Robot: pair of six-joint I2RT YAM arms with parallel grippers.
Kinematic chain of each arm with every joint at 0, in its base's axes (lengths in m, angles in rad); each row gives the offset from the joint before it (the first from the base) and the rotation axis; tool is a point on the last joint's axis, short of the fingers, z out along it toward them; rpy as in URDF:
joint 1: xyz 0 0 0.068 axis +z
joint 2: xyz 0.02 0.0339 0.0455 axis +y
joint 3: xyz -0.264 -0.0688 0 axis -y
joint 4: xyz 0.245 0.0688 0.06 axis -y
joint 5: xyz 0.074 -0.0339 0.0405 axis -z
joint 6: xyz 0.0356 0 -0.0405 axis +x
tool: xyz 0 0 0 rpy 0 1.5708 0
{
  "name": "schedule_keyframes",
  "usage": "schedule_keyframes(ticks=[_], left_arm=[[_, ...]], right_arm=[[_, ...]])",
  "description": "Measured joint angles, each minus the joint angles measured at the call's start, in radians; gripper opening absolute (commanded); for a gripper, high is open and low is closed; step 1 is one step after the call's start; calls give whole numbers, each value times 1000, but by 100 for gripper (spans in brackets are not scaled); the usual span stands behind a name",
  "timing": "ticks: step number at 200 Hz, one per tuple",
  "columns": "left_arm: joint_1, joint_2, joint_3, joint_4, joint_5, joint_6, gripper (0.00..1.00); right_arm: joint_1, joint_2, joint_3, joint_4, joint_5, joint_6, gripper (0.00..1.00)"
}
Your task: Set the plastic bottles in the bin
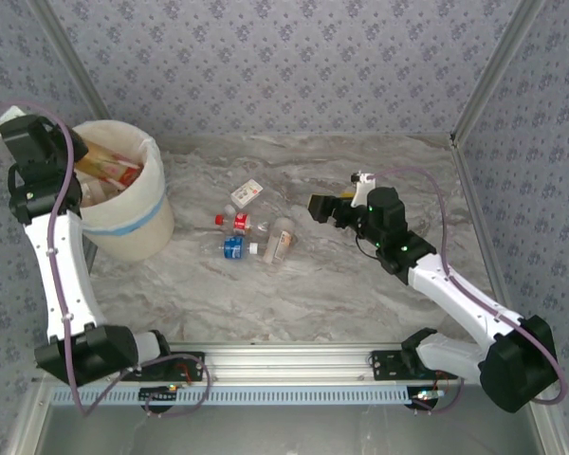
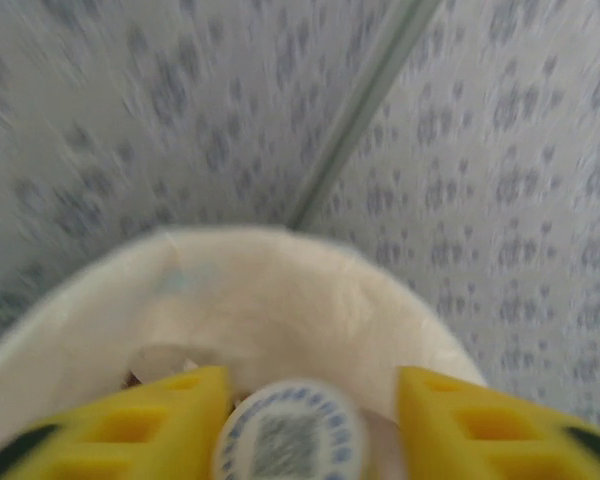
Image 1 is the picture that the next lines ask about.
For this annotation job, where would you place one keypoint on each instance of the white bin with plastic liner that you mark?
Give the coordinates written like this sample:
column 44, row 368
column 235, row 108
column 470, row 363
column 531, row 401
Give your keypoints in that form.
column 137, row 227

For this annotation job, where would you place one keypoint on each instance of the clear bottle pale orange label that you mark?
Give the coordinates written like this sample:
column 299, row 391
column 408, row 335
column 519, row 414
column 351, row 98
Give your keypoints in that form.
column 277, row 242

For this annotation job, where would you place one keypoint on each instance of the white carton red print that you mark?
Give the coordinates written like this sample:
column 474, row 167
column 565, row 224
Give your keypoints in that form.
column 247, row 193

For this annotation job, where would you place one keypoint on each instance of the red label clear bottle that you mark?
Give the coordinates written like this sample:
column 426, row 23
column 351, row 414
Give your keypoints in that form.
column 241, row 222

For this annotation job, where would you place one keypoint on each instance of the small clear bottle white cap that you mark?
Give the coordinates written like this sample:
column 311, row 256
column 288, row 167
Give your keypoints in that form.
column 229, row 210

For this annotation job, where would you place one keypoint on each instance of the blue label clear bottle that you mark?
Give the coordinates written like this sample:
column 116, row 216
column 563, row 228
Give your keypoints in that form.
column 233, row 248

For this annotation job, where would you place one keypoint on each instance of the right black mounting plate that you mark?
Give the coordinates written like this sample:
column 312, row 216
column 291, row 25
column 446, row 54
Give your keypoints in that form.
column 384, row 365

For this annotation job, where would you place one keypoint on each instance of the black mounting plate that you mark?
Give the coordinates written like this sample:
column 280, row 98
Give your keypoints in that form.
column 180, row 360
column 384, row 365

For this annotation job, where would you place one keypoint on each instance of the black electronics board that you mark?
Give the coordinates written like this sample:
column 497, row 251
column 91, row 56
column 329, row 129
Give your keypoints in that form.
column 159, row 394
column 424, row 397

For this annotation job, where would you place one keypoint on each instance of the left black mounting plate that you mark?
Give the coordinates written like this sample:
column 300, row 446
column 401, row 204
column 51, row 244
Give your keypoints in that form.
column 180, row 360

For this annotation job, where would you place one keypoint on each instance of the aluminium frame post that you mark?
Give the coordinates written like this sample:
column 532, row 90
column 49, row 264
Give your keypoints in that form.
column 498, row 66
column 71, row 61

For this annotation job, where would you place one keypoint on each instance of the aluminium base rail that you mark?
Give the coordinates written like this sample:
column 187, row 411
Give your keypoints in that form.
column 289, row 360

